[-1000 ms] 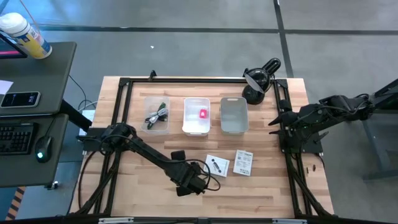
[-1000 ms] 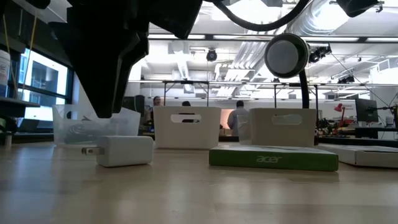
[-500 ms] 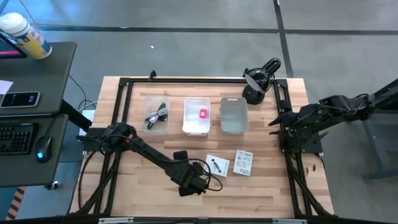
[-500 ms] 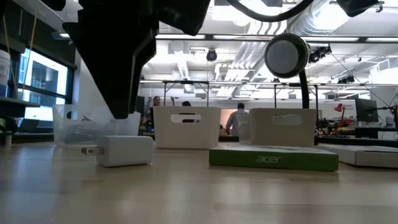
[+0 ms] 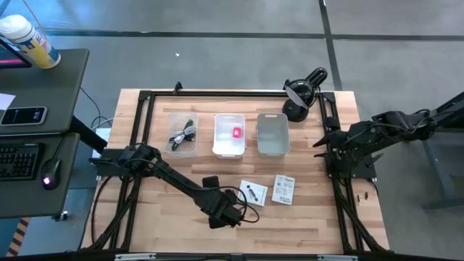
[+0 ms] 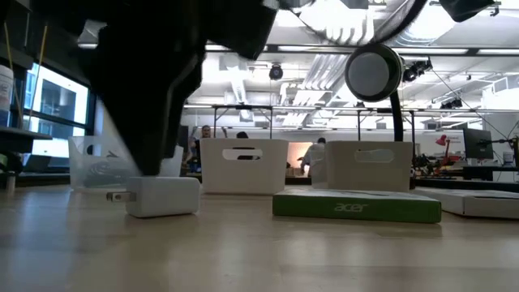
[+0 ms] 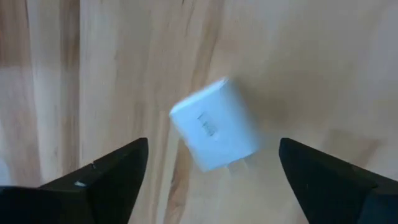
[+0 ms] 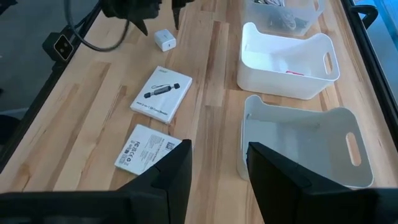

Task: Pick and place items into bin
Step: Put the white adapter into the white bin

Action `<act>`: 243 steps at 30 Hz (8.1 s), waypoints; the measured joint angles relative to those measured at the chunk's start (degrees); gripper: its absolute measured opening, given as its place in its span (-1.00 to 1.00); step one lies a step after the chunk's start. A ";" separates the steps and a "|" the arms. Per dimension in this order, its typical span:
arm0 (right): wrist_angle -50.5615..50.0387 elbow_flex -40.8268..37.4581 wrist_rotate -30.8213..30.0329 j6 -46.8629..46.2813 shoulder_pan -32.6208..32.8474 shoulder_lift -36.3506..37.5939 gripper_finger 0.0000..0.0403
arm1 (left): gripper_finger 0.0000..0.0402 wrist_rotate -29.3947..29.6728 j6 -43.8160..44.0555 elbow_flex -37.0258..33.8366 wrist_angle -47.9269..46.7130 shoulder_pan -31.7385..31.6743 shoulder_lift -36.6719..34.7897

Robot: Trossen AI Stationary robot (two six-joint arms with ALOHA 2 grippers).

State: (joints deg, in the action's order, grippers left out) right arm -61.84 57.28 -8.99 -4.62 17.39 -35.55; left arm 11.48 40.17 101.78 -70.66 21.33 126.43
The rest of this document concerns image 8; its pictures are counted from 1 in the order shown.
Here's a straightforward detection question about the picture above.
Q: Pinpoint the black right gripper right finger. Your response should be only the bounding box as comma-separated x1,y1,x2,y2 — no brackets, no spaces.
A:
246,142,377,224

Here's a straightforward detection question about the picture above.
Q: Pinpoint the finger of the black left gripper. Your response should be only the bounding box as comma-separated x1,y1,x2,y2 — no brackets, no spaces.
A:
172,0,195,30
133,17,149,37

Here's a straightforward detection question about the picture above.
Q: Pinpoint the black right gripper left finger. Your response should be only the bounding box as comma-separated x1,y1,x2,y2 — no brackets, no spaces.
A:
118,139,193,224

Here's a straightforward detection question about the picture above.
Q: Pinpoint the white USB wall charger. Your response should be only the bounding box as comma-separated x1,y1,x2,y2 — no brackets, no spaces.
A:
154,29,177,52

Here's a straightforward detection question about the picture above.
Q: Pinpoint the white product box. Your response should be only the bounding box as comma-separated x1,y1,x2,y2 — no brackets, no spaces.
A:
114,123,185,176

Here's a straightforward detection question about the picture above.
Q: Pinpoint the white green acer box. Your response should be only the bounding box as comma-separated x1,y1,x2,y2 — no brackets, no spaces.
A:
129,65,193,124

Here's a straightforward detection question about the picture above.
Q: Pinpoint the grey plastic bin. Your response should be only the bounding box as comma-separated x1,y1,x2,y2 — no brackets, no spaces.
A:
236,95,374,190

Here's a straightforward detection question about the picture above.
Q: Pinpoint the white plastic bin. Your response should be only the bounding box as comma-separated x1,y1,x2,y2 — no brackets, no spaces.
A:
236,21,341,100

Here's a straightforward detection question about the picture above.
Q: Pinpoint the clear plastic bin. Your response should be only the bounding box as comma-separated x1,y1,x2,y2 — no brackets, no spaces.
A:
242,0,326,37

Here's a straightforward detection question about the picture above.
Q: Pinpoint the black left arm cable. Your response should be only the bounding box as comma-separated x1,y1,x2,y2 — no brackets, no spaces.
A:
63,0,130,52

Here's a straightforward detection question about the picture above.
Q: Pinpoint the table-level camera box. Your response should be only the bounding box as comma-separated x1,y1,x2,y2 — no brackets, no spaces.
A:
42,30,75,62

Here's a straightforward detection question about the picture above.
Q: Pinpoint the white cable bundle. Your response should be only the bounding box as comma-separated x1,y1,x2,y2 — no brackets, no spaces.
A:
253,0,285,7

